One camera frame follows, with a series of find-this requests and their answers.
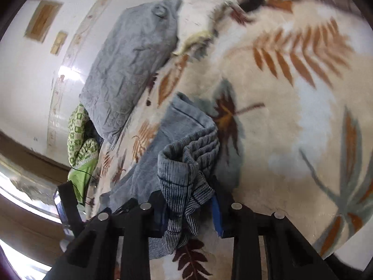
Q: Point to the cream small print pillow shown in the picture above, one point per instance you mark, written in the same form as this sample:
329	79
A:
196	20

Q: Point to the leaf print bed blanket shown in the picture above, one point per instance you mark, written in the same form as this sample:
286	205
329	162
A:
291	94

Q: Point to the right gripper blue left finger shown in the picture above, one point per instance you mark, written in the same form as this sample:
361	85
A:
92	254

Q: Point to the beige wall switch plate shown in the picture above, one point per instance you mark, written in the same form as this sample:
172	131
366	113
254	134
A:
58	43

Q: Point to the grey quilted pillow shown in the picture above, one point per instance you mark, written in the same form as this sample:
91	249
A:
141	41

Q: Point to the wooden door with stained glass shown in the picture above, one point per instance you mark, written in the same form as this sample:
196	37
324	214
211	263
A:
31	231

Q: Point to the green patterned blanket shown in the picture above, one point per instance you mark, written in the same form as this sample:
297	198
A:
82	151

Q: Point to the grey washed denim pants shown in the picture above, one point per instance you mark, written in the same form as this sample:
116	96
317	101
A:
177	163

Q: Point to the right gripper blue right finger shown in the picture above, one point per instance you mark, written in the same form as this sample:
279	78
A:
265	241

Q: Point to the black power adapter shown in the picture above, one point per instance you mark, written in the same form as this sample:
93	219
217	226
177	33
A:
251	5

